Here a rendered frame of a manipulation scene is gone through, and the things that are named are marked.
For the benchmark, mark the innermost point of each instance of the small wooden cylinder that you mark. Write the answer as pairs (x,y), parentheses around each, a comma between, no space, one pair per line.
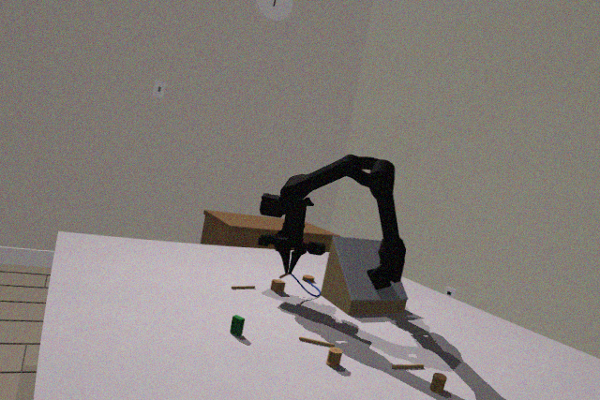
(334,357)

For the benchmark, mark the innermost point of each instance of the green block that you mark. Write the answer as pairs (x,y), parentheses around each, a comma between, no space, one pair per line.
(237,325)

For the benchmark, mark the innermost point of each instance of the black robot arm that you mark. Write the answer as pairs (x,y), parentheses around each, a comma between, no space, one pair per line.
(380,182)

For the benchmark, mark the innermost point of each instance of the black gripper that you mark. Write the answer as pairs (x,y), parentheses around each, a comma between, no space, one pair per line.
(315,248)

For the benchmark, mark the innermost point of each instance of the short wooden cylinder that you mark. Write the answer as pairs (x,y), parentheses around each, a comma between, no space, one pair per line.
(437,383)

